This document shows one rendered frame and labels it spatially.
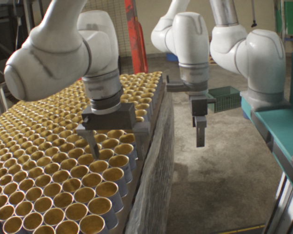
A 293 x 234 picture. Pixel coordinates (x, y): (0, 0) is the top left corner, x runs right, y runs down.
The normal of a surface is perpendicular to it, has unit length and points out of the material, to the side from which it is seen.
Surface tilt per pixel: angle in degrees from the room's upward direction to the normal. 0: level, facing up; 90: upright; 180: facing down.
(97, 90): 92
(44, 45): 63
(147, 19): 90
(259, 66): 88
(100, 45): 84
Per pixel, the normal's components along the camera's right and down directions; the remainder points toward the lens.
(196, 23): 0.26, 0.15
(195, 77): -0.07, 0.42
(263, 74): -0.61, 0.40
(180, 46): -0.79, 0.36
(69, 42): 0.78, 0.05
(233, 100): 0.22, 0.38
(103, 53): 0.84, 0.24
